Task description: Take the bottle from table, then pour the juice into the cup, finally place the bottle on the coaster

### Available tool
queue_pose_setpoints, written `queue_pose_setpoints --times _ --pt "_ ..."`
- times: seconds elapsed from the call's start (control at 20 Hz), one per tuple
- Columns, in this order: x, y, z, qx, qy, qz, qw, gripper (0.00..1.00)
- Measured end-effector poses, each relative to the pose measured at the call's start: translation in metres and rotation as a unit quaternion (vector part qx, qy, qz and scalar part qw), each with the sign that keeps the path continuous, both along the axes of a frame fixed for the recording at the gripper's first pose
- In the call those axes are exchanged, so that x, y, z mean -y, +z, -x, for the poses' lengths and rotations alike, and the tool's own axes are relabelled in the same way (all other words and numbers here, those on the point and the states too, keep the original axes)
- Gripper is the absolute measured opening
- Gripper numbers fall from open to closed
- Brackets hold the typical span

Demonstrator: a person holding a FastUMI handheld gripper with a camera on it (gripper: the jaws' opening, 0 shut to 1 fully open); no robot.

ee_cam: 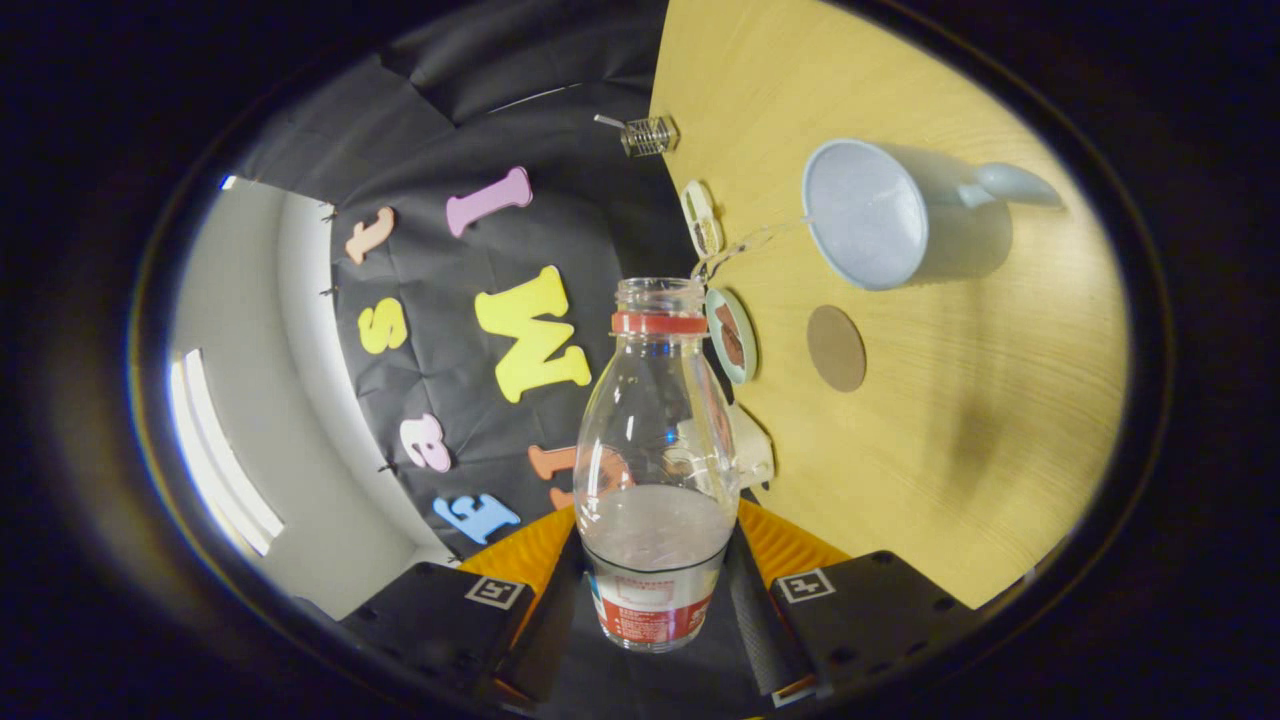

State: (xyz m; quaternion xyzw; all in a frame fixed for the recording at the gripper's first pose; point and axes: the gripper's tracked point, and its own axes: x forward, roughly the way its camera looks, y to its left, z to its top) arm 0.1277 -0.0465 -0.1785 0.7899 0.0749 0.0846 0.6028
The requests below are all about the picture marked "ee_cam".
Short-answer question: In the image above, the white divided dish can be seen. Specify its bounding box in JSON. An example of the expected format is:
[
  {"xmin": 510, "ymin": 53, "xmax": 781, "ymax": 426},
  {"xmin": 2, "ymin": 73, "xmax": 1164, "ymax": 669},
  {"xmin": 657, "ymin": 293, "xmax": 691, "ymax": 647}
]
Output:
[{"xmin": 681, "ymin": 180, "xmax": 723, "ymax": 259}]

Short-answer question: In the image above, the round brown coaster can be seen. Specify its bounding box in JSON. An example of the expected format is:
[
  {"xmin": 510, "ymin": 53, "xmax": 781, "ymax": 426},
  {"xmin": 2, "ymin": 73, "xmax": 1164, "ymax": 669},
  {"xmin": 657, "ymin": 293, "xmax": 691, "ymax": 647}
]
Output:
[{"xmin": 806, "ymin": 305, "xmax": 868, "ymax": 393}]

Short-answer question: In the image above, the black backdrop cloth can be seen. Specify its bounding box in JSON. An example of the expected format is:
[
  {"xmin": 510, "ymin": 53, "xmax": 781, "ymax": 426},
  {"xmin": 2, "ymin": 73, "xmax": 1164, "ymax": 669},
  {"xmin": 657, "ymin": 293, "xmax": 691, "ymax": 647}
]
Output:
[{"xmin": 235, "ymin": 0, "xmax": 741, "ymax": 561}]

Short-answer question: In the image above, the white toaster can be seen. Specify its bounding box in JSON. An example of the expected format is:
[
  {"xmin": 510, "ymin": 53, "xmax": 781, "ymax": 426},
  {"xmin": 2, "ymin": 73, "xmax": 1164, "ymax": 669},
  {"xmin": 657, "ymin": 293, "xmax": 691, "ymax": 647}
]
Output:
[{"xmin": 680, "ymin": 400, "xmax": 776, "ymax": 491}]

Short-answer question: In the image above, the pale green plate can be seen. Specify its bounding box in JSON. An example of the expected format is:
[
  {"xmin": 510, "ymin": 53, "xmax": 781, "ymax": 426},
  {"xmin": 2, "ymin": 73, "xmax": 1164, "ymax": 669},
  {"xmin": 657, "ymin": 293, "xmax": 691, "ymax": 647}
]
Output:
[{"xmin": 704, "ymin": 288, "xmax": 759, "ymax": 386}]

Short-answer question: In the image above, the long ceiling light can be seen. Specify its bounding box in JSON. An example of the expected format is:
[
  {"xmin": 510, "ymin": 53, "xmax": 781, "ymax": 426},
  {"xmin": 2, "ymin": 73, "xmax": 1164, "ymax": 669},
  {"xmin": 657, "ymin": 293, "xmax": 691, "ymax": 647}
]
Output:
[{"xmin": 168, "ymin": 348, "xmax": 286, "ymax": 558}]

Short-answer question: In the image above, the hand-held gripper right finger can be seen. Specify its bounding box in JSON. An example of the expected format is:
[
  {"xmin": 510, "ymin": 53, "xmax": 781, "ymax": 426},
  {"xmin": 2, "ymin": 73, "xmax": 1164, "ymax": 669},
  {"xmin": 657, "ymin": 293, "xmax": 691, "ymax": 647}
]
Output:
[{"xmin": 730, "ymin": 500, "xmax": 986, "ymax": 706}]

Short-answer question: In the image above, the clear juice bottle red collar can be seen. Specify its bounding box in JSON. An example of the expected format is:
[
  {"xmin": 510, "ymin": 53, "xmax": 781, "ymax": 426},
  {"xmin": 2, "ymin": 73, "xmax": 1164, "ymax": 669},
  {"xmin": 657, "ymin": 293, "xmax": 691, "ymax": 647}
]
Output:
[{"xmin": 574, "ymin": 277, "xmax": 743, "ymax": 653}]

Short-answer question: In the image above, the metal wire basket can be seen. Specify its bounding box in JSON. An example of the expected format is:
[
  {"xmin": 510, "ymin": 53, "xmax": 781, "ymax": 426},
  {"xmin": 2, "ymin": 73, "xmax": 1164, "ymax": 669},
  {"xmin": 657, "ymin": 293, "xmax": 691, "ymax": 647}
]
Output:
[{"xmin": 620, "ymin": 116, "xmax": 681, "ymax": 158}]

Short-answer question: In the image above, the white cup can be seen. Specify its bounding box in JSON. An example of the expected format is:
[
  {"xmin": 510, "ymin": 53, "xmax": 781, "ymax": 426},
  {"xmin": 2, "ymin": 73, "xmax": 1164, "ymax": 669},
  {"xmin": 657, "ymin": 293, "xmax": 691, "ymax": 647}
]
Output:
[{"xmin": 802, "ymin": 138, "xmax": 1063, "ymax": 292}]

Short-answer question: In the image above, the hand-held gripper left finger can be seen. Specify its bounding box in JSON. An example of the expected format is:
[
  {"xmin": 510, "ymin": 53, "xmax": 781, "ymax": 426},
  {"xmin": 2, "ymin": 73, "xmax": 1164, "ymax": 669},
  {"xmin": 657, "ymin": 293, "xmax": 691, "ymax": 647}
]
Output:
[{"xmin": 340, "ymin": 505, "xmax": 588, "ymax": 706}]

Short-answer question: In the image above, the wooden table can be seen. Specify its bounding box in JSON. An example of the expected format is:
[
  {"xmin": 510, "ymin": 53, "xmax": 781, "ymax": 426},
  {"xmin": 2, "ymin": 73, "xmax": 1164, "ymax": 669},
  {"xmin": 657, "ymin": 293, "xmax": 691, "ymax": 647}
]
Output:
[{"xmin": 648, "ymin": 0, "xmax": 1131, "ymax": 611}]

